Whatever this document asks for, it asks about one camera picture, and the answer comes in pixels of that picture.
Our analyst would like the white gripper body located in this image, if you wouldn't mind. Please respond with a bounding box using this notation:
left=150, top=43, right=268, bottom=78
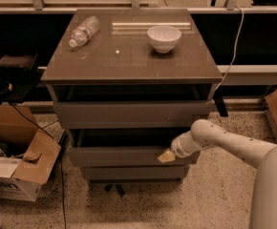
left=171, top=132, right=203, bottom=158

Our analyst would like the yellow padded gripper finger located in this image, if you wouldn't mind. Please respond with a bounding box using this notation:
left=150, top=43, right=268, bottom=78
left=158, top=149, right=176, bottom=163

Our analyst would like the grey drawer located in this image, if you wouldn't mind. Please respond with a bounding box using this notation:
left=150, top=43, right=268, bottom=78
left=53, top=101, right=210, bottom=129
left=81, top=166, right=189, bottom=180
left=67, top=128, right=202, bottom=168

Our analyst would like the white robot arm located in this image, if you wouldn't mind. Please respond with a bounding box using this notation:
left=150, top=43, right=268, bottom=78
left=159, top=119, right=277, bottom=229

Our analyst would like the grey bottom drawer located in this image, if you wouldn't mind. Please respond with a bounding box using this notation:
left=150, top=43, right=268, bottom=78
left=81, top=166, right=189, bottom=180

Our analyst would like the grey three-drawer cabinet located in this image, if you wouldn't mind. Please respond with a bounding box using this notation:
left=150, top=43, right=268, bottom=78
left=42, top=10, right=222, bottom=183

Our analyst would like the grey top drawer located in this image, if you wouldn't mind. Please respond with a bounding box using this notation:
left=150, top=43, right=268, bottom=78
left=53, top=101, right=210, bottom=129

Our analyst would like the open cardboard box left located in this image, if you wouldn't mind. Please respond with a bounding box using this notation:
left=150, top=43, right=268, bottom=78
left=0, top=105, right=60, bottom=201

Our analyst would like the white ceramic bowl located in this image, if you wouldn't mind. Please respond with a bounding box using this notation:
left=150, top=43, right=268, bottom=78
left=147, top=25, right=181, bottom=53

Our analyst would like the clear plastic water bottle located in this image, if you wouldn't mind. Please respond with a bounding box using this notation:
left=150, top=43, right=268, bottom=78
left=69, top=16, right=100, bottom=48

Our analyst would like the black tray stand left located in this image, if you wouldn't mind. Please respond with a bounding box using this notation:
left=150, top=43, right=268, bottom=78
left=0, top=52, right=40, bottom=104

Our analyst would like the black cable on floor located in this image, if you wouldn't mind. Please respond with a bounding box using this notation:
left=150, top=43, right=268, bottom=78
left=8, top=102, right=68, bottom=229

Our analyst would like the white hanging cable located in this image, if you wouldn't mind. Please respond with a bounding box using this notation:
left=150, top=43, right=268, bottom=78
left=214, top=5, right=245, bottom=93

